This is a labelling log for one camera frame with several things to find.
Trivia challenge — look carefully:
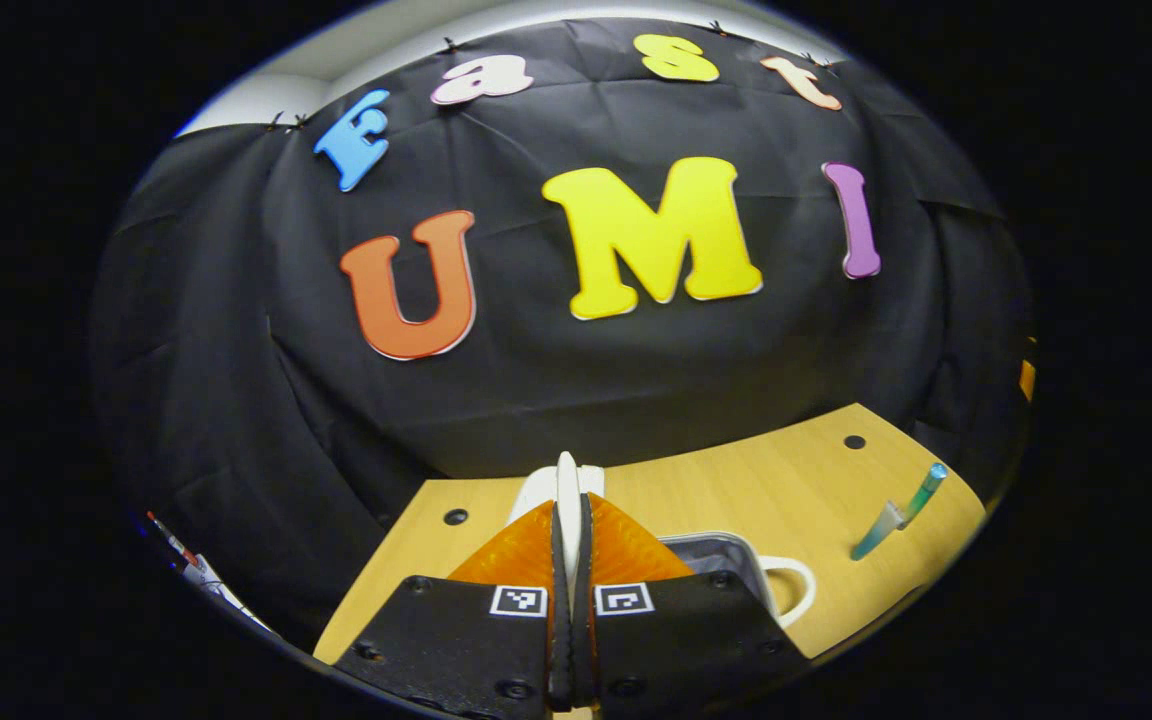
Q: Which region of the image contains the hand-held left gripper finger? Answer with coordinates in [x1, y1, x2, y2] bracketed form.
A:
[572, 492, 810, 717]
[334, 498, 573, 720]

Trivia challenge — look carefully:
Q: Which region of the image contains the white suitcase with grey lining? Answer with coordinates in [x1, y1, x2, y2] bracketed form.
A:
[508, 450, 819, 631]

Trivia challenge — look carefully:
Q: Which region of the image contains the white and blue skincare tube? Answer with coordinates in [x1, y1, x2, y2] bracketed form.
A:
[850, 498, 907, 562]

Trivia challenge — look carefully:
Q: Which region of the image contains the black backdrop cloth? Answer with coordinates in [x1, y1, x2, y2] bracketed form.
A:
[91, 18, 1035, 651]

